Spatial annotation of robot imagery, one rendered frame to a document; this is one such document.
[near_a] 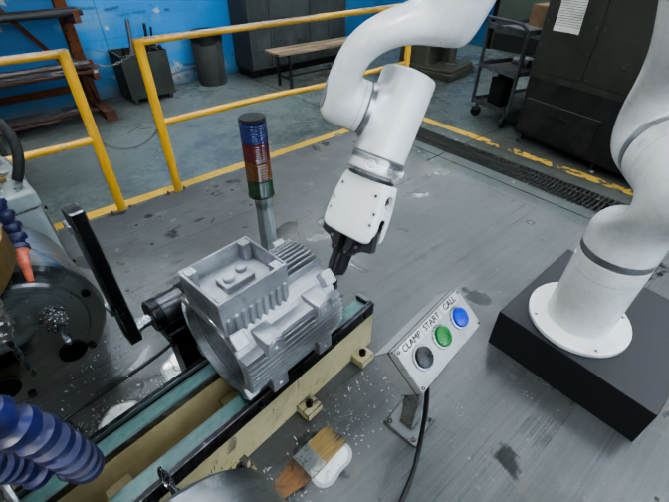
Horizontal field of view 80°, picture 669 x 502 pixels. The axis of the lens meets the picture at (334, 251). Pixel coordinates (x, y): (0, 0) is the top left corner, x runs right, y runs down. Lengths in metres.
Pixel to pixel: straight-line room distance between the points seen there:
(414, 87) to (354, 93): 0.09
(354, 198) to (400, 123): 0.13
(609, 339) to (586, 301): 0.12
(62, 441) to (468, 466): 0.67
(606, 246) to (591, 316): 0.15
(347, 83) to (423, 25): 0.12
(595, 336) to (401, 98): 0.59
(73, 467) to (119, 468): 0.48
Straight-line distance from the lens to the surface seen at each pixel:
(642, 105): 0.75
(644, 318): 1.05
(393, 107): 0.61
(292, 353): 0.65
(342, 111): 0.60
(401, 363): 0.56
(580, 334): 0.92
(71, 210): 0.61
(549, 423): 0.92
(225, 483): 0.43
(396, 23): 0.57
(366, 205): 0.62
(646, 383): 0.94
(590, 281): 0.84
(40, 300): 0.75
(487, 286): 1.13
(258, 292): 0.58
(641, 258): 0.80
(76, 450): 0.30
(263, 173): 0.94
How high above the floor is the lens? 1.53
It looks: 38 degrees down
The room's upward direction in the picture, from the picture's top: straight up
